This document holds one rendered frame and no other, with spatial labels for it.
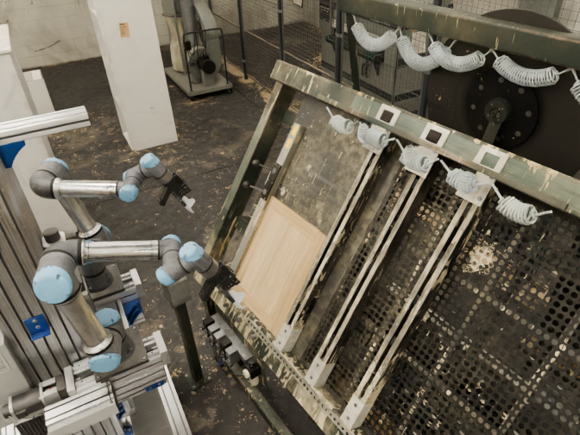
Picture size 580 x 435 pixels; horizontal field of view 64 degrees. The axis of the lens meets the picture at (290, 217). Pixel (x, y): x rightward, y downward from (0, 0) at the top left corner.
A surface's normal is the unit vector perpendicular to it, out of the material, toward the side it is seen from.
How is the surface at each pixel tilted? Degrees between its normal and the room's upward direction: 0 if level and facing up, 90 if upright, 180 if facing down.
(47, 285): 83
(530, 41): 90
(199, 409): 0
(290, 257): 57
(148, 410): 0
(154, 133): 90
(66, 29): 90
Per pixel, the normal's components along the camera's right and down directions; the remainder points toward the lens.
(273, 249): -0.69, -0.13
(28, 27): 0.47, 0.51
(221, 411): -0.04, -0.80
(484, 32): -0.81, 0.37
